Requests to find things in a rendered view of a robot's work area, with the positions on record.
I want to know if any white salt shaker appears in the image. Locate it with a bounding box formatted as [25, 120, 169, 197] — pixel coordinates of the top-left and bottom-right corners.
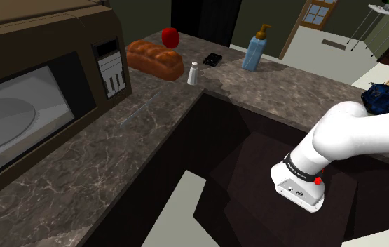
[186, 62, 200, 86]

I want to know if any small black box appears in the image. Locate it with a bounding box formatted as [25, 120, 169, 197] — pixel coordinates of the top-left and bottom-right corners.
[203, 52, 224, 68]

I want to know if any brown bread loaf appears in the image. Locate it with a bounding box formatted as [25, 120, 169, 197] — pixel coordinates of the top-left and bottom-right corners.
[125, 39, 185, 82]

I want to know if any red apple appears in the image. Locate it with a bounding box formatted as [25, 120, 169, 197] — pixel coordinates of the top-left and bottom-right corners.
[161, 27, 180, 49]

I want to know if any blue soap dispenser bottle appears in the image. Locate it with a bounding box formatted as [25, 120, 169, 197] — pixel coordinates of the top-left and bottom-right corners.
[241, 23, 273, 73]

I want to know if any dark robot stand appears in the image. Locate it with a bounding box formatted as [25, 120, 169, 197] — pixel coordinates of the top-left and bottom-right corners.
[193, 131, 359, 247]

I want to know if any wooden door with window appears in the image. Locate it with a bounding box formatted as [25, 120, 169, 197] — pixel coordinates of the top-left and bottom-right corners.
[278, 0, 339, 61]

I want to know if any brown microwave oven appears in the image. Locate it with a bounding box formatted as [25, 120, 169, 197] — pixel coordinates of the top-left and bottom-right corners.
[0, 0, 133, 208]

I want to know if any blue backpack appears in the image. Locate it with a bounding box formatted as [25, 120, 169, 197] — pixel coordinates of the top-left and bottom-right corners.
[361, 81, 389, 115]

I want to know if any white side table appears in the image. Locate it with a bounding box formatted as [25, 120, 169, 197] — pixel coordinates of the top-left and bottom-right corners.
[346, 0, 389, 58]

